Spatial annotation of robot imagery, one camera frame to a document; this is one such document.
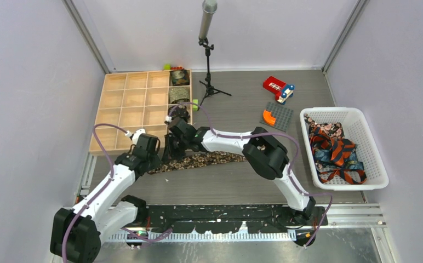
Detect pink floral dark tie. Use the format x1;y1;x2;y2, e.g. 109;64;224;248
304;113;345;139

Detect grey microphone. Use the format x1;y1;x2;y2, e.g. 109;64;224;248
198;0;218;41

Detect wooden compartment tray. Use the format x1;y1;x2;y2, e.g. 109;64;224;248
89;70;192;156

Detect orange navy striped tie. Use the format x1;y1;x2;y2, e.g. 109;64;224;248
310;133;367;185

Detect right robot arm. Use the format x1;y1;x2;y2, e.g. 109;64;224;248
165;116;316;225

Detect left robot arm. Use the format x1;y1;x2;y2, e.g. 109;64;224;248
50;129;161;262

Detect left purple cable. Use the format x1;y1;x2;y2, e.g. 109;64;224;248
61;123;174;263

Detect dark gold rolled tie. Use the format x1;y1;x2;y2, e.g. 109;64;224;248
170;69;190;86

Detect grey building baseplate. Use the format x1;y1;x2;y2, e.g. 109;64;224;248
260;102;294;133

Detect brown floral black tie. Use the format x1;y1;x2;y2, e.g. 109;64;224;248
147;152;247;174

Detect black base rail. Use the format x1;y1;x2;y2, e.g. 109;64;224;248
126;204;325;234

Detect olive patterned rolled tie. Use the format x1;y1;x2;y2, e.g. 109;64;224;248
168;87;191;104

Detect white plastic basket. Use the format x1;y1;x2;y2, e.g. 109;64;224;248
300;107;389;191

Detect purple cable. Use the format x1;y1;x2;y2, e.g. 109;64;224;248
165;102;334;249
61;123;174;263

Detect orange curved block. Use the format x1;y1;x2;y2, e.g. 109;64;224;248
262;110;277;127

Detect black microphone tripod stand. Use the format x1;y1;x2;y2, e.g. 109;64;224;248
198;38;232;106

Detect black beige floral rolled tie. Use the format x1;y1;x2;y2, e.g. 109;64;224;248
166;105;191;123

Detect red toy truck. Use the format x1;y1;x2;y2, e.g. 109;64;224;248
262;76;295;105

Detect blue patterned tie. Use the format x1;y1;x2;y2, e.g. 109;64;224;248
313;149;364;171

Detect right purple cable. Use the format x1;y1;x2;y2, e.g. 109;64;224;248
165;102;334;249

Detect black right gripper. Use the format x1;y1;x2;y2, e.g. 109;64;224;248
163;133;189;163

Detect small red orange blocks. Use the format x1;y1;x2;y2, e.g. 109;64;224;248
170;66;184;70

